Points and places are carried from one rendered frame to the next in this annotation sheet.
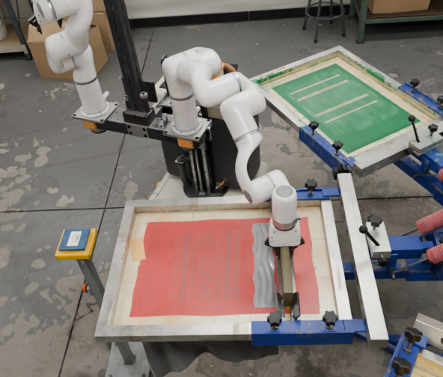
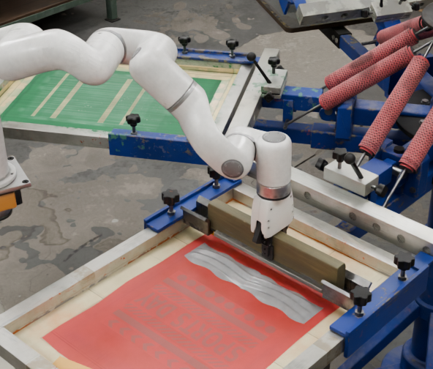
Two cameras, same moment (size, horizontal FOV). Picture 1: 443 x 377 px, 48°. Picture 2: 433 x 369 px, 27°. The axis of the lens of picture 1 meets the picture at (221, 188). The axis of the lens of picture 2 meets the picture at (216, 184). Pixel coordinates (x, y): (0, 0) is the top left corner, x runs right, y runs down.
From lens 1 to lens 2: 1.24 m
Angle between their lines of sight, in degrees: 42
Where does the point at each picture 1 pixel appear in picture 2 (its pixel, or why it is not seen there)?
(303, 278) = not seen: hidden behind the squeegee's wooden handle
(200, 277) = (202, 341)
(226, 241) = (178, 290)
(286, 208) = (289, 156)
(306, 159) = (5, 263)
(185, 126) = not seen: outside the picture
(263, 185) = (244, 144)
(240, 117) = (172, 67)
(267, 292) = (297, 302)
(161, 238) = (88, 340)
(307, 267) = not seen: hidden behind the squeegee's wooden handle
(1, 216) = not seen: outside the picture
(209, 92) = (103, 56)
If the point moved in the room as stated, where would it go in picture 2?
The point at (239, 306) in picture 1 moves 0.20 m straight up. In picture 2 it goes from (287, 334) to (289, 257)
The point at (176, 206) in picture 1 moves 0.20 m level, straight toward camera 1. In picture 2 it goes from (65, 291) to (142, 318)
